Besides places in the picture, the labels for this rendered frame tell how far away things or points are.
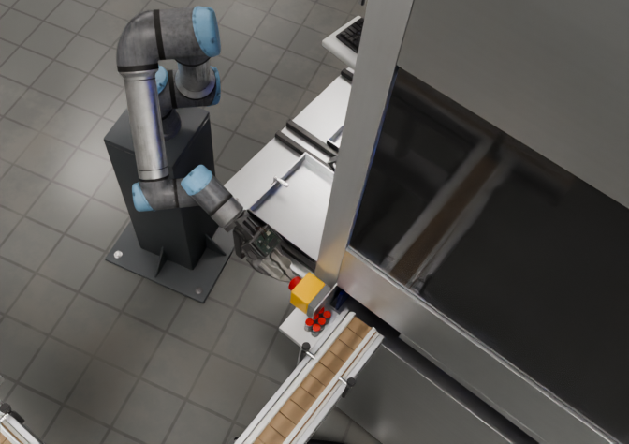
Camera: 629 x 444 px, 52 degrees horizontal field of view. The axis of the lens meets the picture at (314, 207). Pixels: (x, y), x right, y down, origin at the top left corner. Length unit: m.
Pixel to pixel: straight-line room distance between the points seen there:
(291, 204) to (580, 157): 1.11
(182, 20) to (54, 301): 1.54
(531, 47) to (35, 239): 2.43
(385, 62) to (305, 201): 0.96
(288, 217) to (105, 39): 1.97
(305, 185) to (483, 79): 1.09
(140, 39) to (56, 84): 1.86
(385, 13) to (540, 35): 0.22
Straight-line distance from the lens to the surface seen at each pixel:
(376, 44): 0.94
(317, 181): 1.90
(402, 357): 1.71
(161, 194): 1.64
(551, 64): 0.81
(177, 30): 1.56
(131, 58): 1.57
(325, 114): 2.05
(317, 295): 1.56
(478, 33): 0.83
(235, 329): 2.62
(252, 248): 1.57
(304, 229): 1.81
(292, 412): 1.58
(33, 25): 3.71
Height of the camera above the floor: 2.47
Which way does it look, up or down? 59 degrees down
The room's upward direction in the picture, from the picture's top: 9 degrees clockwise
